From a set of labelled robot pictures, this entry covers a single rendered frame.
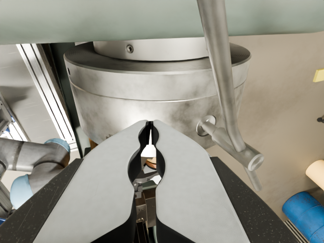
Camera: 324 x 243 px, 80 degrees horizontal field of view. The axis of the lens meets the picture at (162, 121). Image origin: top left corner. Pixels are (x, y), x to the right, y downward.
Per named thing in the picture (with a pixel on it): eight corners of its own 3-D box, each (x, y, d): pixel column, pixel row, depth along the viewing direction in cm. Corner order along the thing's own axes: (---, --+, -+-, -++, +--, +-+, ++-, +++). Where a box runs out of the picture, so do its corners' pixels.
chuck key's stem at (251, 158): (202, 116, 30) (266, 161, 21) (192, 126, 30) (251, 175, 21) (197, 107, 29) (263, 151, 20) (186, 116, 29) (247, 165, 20)
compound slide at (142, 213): (114, 198, 67) (115, 211, 63) (143, 192, 69) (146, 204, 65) (121, 232, 77) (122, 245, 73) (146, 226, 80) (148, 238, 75)
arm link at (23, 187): (17, 166, 44) (1, 196, 37) (69, 158, 47) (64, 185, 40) (28, 189, 48) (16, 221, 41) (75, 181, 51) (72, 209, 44)
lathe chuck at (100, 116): (63, 58, 43) (80, 124, 19) (184, 47, 55) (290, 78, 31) (73, 95, 48) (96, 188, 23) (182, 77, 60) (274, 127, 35)
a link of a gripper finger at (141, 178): (157, 166, 50) (123, 172, 48) (157, 161, 49) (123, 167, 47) (162, 180, 46) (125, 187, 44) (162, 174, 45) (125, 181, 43)
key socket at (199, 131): (206, 116, 30) (218, 125, 28) (190, 130, 30) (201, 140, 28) (198, 102, 28) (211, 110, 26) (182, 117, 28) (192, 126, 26)
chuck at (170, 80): (59, 41, 41) (71, 89, 17) (185, 33, 53) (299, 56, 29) (63, 57, 43) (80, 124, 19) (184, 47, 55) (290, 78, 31)
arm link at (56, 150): (30, 130, 52) (15, 157, 43) (74, 138, 57) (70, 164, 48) (26, 154, 55) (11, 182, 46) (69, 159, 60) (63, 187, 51)
